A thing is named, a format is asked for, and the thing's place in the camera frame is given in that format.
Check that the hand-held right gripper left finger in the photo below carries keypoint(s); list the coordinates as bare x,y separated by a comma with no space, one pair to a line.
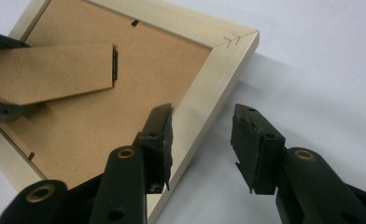
157,155

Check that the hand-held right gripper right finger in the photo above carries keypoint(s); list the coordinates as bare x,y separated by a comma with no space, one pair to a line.
256,149

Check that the wooden picture frame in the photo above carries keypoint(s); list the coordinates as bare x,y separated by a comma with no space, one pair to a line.
94,130

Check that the white table sheet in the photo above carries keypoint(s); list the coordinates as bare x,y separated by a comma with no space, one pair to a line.
312,62

